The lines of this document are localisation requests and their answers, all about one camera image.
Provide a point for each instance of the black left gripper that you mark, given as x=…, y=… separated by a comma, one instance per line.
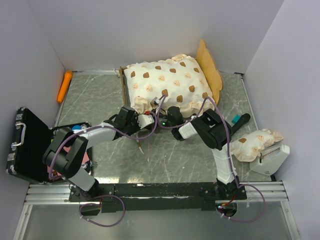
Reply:
x=135, y=119

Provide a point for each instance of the bear print bed mattress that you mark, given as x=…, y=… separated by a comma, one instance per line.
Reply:
x=167, y=82

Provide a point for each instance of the wooden pet bed frame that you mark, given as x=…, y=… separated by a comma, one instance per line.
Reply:
x=207, y=67

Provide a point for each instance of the small bear print pillow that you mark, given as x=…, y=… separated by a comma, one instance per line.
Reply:
x=248, y=147

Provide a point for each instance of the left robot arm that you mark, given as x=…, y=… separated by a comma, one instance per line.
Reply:
x=65, y=154

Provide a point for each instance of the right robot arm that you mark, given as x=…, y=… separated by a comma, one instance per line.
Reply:
x=216, y=134

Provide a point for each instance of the blue round cap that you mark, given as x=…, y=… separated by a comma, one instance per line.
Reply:
x=76, y=127

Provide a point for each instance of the pink paper sheets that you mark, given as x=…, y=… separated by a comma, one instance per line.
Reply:
x=86, y=163

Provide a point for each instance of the orange plastic carrot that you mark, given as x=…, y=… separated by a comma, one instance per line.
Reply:
x=64, y=87

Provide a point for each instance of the black open carrying case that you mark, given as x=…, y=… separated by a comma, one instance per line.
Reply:
x=30, y=139

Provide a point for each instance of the white lint roller box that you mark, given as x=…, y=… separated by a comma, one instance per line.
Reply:
x=270, y=159

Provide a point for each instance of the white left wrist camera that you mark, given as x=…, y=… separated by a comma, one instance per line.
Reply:
x=145, y=120

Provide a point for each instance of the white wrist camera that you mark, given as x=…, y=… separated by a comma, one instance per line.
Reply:
x=145, y=120
x=155, y=103

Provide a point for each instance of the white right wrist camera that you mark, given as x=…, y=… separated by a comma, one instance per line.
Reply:
x=155, y=103

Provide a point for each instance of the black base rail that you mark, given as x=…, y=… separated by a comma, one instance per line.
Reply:
x=160, y=196

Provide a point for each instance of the aluminium frame rail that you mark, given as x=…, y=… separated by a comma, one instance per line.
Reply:
x=40, y=194

